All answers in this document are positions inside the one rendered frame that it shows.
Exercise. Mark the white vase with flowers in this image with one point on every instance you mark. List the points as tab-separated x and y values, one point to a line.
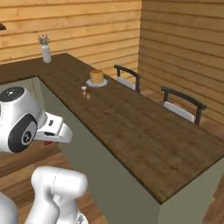
46	54

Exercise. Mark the brown pepper shaker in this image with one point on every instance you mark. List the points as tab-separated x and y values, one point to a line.
88	94

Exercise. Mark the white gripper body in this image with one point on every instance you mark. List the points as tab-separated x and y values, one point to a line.
62	135

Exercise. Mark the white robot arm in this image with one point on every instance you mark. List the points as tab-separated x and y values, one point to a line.
17	122

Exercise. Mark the red strawberry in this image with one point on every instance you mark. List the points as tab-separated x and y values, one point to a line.
47	143

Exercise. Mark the stack of pancakes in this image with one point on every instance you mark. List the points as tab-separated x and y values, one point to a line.
96	76

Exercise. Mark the grey round plate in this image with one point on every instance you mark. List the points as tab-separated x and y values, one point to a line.
89	83

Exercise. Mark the black chair with white seat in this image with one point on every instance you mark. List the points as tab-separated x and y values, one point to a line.
127	78
180	108

